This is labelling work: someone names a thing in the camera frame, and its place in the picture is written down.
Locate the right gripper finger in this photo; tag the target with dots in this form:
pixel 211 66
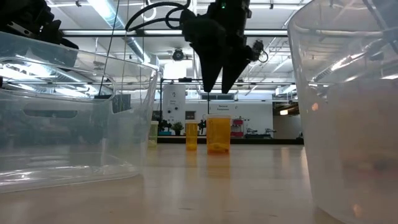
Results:
pixel 233 71
pixel 212 70

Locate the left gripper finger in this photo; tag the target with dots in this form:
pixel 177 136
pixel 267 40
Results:
pixel 56 34

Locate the large amber pill bottle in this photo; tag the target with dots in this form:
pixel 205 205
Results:
pixel 218 133

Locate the small amber pill bottle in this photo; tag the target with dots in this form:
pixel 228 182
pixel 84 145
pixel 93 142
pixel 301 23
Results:
pixel 191 133

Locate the small pale green pill bottle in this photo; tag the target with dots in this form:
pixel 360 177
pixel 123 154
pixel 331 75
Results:
pixel 154 133

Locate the background black robot arm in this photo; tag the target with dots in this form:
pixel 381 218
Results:
pixel 202 126
pixel 164 125

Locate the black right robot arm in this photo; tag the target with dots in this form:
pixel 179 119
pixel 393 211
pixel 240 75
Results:
pixel 385 40

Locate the clear rectangular plastic bin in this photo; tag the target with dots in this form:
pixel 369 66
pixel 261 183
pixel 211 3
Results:
pixel 62 149

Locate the frosted clear plastic bin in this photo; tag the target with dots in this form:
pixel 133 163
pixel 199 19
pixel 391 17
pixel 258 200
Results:
pixel 342 155

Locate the hanging black ceiling device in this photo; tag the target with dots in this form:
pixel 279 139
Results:
pixel 259 51

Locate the red shelf rack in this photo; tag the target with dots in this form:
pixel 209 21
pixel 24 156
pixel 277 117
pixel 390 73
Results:
pixel 237 127

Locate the small background potted plant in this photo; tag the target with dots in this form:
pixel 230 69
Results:
pixel 178 127

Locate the hanging dark panel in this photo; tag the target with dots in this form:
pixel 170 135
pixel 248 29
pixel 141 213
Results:
pixel 121 103

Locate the background black rig frame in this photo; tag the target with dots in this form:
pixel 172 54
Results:
pixel 186 80

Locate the round black ceiling camera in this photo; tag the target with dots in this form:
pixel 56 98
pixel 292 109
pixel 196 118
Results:
pixel 178 54

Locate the black ceiling light rail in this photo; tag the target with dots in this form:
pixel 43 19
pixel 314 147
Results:
pixel 93 32

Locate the white wall panel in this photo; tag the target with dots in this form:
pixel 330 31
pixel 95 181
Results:
pixel 174 105

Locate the silver ceiling duct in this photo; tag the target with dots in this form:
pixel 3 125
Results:
pixel 107 12

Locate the bright wall lamp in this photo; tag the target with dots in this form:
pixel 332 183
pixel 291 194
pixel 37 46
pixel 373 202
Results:
pixel 283 112

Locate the black aluminium table frame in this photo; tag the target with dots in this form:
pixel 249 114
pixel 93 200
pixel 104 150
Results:
pixel 264 141

